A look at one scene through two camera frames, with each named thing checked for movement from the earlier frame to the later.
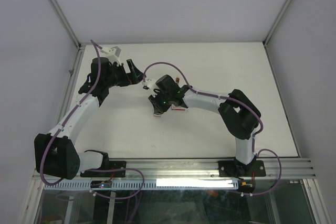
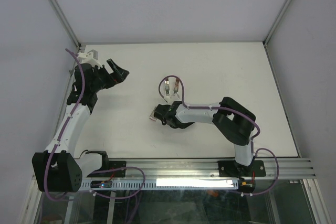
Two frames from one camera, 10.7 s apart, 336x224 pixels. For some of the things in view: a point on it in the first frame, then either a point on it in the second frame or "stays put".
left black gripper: [135, 76] to [119, 74]
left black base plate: [113, 164] stays put
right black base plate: [233, 168] stays put
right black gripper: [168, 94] to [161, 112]
